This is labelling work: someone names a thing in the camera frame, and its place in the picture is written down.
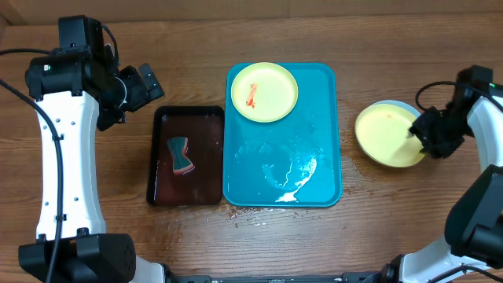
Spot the light blue plate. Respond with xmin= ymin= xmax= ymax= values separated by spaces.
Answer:
xmin=373 ymin=100 xmax=420 ymax=118

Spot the yellow plate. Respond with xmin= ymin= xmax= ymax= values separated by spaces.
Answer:
xmin=354 ymin=104 xmax=424 ymax=168
xmin=230 ymin=62 xmax=299 ymax=123

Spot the green orange sponge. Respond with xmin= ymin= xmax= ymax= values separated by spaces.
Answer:
xmin=167 ymin=137 xmax=195 ymax=175

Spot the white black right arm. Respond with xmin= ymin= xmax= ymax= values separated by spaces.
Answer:
xmin=365 ymin=96 xmax=502 ymax=282

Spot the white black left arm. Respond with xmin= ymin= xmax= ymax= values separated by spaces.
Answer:
xmin=18 ymin=48 xmax=167 ymax=282

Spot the black water tray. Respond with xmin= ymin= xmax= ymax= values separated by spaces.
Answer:
xmin=146 ymin=106 xmax=224 ymax=206

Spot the blue plastic tray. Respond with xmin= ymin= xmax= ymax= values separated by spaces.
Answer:
xmin=222 ymin=62 xmax=343 ymax=208

